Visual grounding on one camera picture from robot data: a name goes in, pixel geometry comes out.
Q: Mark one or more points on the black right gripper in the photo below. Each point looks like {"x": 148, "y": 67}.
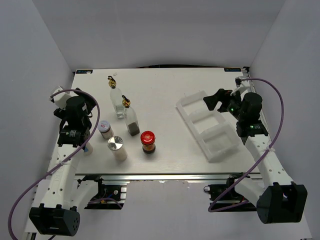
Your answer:
{"x": 211, "y": 101}

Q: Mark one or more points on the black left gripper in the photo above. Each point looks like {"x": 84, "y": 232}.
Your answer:
{"x": 89, "y": 102}

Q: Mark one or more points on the small jar with white lid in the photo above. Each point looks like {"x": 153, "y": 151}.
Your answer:
{"x": 105, "y": 129}

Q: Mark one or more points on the clear glass oil bottle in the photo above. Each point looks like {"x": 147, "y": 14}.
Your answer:
{"x": 116, "y": 97}

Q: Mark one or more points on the white shaker with silver lid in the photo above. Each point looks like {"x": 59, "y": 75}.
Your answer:
{"x": 116, "y": 145}

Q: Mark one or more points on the glass bottle with dark sauce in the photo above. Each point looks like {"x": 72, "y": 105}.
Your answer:
{"x": 130, "y": 117}

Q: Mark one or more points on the red-lidded chili sauce jar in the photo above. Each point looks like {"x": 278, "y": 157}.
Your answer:
{"x": 148, "y": 140}

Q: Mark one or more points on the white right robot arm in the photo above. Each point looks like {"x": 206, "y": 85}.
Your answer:
{"x": 280, "y": 200}

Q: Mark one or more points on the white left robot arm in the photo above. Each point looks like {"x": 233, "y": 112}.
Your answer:
{"x": 58, "y": 213}

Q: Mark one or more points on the white plastic organizer rack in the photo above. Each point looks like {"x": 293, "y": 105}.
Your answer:
{"x": 213, "y": 133}

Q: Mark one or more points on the blue right corner sticker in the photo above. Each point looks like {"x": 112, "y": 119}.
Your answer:
{"x": 232, "y": 69}

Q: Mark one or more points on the blue corner sticker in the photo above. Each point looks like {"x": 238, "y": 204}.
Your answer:
{"x": 84, "y": 71}
{"x": 232, "y": 69}

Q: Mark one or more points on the blue left corner sticker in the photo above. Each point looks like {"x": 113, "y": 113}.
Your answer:
{"x": 84, "y": 71}

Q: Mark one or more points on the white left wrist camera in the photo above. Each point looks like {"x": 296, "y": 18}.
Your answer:
{"x": 58, "y": 96}

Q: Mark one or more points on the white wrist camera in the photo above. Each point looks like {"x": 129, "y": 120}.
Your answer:
{"x": 242, "y": 85}
{"x": 58, "y": 96}

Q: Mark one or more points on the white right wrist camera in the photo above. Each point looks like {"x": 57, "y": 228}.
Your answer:
{"x": 242, "y": 85}

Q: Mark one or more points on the aluminium table frame rail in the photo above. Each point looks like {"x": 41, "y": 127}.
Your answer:
{"x": 197, "y": 178}

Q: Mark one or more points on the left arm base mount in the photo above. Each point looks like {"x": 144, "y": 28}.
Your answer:
{"x": 109, "y": 196}

